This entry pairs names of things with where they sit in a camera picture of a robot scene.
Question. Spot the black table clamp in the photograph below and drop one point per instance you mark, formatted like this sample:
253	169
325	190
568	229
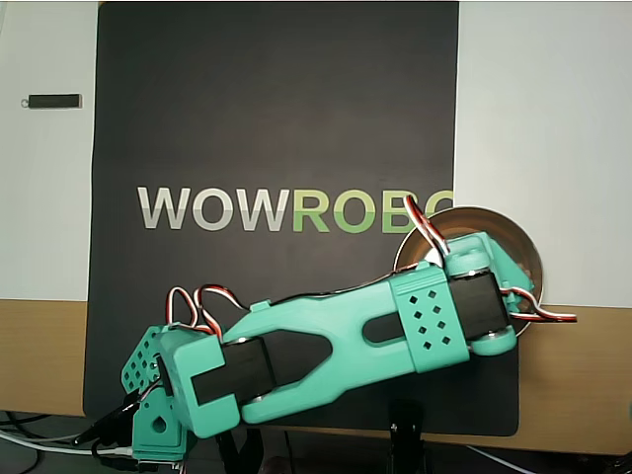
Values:
249	449
106	419

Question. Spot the black camera stand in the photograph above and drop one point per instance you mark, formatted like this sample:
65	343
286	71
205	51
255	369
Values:
406	434

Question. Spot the black WOWROBO mat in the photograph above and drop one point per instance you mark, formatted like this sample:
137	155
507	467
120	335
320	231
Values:
296	99

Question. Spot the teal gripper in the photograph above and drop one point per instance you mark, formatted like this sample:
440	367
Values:
519	273

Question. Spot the metal bowl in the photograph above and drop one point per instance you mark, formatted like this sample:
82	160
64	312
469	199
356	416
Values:
469	222

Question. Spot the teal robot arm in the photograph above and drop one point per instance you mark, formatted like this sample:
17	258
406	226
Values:
321	321

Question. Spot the black USB stick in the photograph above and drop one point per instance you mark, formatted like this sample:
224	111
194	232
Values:
52	102

